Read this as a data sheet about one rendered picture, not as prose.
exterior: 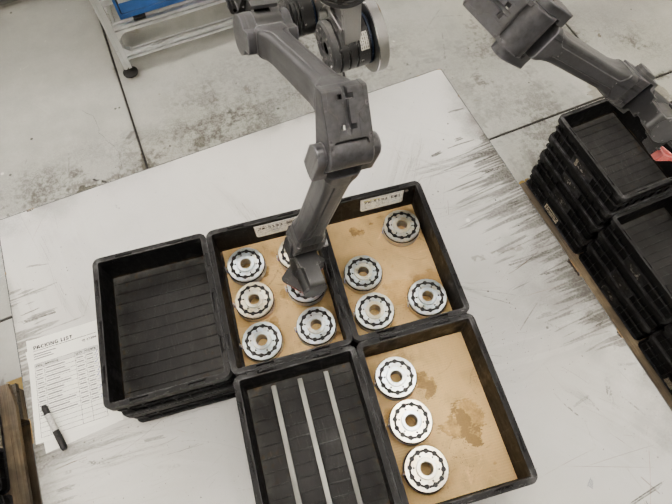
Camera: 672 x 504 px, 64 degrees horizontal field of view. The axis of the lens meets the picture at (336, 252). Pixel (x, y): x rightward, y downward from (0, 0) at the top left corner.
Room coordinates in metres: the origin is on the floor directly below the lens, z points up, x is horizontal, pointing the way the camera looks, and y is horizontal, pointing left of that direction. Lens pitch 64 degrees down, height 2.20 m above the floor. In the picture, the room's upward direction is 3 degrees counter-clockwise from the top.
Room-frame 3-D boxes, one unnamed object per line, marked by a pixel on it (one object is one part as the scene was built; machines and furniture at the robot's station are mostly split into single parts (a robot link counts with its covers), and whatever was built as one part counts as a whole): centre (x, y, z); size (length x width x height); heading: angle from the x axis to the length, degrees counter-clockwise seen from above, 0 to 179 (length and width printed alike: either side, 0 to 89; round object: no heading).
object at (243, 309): (0.52, 0.22, 0.86); 0.10 x 0.10 x 0.01
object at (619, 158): (1.14, -1.06, 0.37); 0.40 x 0.30 x 0.45; 20
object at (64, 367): (0.37, 0.76, 0.70); 0.33 x 0.23 x 0.01; 20
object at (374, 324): (0.47, -0.09, 0.86); 0.10 x 0.10 x 0.01
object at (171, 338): (0.47, 0.45, 0.87); 0.40 x 0.30 x 0.11; 12
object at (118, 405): (0.47, 0.45, 0.92); 0.40 x 0.30 x 0.02; 12
